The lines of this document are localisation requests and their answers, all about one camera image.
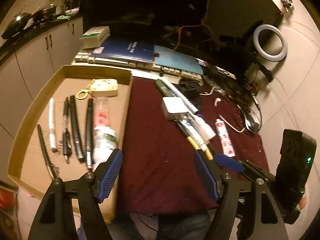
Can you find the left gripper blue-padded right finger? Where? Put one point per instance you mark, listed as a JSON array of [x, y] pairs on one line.
[[251, 201]]

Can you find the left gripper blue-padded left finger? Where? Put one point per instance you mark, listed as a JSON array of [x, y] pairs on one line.
[[54, 218]]

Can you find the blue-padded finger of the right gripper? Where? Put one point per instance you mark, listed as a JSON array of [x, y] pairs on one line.
[[228, 163]]

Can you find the white strawberry print tube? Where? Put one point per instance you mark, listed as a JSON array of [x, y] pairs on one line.
[[226, 143]]

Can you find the white toothpaste tube blue logo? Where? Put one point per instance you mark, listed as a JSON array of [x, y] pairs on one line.
[[202, 128]]

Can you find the yellow black pen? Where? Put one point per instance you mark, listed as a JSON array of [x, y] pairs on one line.
[[193, 137]]

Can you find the thin black stick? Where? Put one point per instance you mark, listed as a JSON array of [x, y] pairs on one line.
[[47, 160]]

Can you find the white paint marker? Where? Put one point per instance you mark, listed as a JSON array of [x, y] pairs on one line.
[[179, 94]]

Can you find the white power adapter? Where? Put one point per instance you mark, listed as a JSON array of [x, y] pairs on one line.
[[173, 108]]

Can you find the thick black marker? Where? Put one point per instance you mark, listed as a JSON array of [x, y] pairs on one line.
[[76, 131]]

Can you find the dark green pen case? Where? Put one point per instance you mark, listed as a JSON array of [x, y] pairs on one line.
[[165, 91]]

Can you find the white slim pen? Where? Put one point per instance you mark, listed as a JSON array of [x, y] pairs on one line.
[[51, 119]]

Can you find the white plastic bottle green label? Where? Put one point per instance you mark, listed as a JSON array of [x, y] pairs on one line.
[[105, 141]]

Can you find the red toy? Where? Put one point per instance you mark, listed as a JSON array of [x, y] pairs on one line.
[[101, 112]]

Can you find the cream cartoon keychain case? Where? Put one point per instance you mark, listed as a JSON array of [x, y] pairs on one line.
[[99, 88]]

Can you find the black computer mouse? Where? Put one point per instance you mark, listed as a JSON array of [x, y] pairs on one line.
[[252, 120]]

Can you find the red electric heater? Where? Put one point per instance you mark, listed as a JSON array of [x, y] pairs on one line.
[[6, 199]]

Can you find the dark red table cloth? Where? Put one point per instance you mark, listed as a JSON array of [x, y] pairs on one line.
[[158, 174]]

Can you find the person in red shirt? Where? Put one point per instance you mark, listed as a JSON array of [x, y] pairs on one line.
[[169, 227]]

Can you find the black small fan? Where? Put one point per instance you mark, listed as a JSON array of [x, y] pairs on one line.
[[189, 86]]

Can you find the beige keyboard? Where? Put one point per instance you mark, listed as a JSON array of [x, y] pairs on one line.
[[138, 68]]

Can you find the brown cardboard tray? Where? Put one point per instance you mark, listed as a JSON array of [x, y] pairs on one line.
[[26, 164]]

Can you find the light blue folder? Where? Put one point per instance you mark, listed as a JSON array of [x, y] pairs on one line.
[[177, 60]]

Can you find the white kitchen cabinets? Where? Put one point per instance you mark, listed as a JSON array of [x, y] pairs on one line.
[[26, 71]]

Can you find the dark blue book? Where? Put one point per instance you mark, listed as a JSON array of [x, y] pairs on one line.
[[125, 50]]

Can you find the white green box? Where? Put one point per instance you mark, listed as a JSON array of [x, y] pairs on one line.
[[94, 37]]

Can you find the black wok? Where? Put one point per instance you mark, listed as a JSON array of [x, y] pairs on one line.
[[17, 24]]

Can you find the white ring light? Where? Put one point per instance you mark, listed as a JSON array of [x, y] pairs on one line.
[[267, 51]]

